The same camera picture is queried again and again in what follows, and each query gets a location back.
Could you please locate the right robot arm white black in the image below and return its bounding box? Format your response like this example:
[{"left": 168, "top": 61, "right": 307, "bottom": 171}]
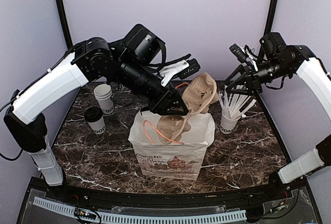
[{"left": 225, "top": 31, "right": 330, "bottom": 200}]

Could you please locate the white slotted cable duct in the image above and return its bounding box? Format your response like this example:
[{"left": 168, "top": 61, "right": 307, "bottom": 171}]
[{"left": 33, "top": 197, "right": 247, "bottom": 223}]

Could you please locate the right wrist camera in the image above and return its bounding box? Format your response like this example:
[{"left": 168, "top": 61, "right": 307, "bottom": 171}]
[{"left": 229, "top": 44, "right": 259, "bottom": 72}]

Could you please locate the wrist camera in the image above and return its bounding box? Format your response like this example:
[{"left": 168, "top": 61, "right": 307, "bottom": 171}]
[
  {"left": 158, "top": 57, "right": 202, "bottom": 85},
  {"left": 229, "top": 44, "right": 259, "bottom": 72}
]

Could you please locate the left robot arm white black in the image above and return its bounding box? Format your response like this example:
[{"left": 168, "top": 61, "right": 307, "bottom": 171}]
[{"left": 2, "top": 24, "right": 189, "bottom": 201}]

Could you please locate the stack of white paper cups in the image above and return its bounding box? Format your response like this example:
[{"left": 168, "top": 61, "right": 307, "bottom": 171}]
[{"left": 94, "top": 84, "right": 114, "bottom": 115}]

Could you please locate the brown cardboard cup carrier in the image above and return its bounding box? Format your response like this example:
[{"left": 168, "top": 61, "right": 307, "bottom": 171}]
[{"left": 157, "top": 72, "right": 219, "bottom": 145}]

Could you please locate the right black frame post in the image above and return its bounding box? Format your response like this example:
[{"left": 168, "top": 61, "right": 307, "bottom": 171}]
[{"left": 248, "top": 0, "right": 282, "bottom": 87}]

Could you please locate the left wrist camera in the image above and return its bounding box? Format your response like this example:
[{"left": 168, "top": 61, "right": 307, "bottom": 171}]
[{"left": 158, "top": 57, "right": 202, "bottom": 85}]

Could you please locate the black frame post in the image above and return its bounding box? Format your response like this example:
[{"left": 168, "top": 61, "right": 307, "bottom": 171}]
[
  {"left": 55, "top": 0, "right": 73, "bottom": 49},
  {"left": 248, "top": 0, "right": 282, "bottom": 87}
]

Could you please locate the single white paper cup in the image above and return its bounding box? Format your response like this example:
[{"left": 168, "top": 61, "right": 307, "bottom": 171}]
[{"left": 87, "top": 118, "right": 106, "bottom": 135}]

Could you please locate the white cup holding straws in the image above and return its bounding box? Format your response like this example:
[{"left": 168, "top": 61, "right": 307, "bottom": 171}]
[{"left": 220, "top": 114, "right": 240, "bottom": 134}]

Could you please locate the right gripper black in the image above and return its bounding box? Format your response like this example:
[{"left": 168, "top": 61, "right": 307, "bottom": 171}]
[{"left": 225, "top": 57, "right": 291, "bottom": 95}]

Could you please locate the bundle of white wrapped straws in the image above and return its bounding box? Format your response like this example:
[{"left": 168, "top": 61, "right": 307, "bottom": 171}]
[{"left": 219, "top": 92, "right": 256, "bottom": 120}]

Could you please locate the left black frame post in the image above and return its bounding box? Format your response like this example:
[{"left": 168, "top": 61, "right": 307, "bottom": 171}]
[{"left": 55, "top": 0, "right": 73, "bottom": 49}]

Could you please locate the black cup lid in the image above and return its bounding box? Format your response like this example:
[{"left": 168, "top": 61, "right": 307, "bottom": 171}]
[{"left": 84, "top": 107, "right": 103, "bottom": 123}]

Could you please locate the white paper takeout bag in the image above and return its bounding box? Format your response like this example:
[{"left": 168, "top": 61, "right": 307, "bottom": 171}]
[{"left": 129, "top": 111, "right": 215, "bottom": 180}]

